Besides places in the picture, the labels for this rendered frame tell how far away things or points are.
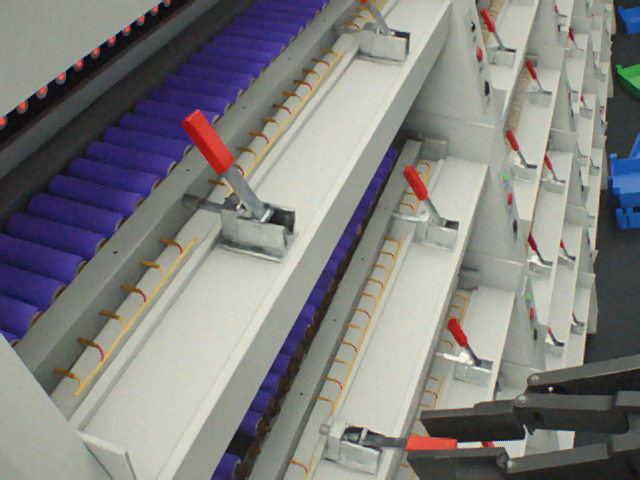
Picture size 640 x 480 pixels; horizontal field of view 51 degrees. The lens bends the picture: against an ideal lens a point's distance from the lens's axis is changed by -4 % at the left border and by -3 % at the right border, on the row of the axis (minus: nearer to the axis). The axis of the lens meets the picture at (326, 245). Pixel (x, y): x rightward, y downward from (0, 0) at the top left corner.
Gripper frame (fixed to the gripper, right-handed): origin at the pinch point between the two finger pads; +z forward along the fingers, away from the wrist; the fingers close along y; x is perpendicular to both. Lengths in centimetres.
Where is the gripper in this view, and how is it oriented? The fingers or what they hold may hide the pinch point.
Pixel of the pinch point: (465, 445)
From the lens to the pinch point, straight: 50.2
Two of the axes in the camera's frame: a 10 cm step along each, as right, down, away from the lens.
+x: -4.6, -7.7, -4.4
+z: -8.2, 1.8, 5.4
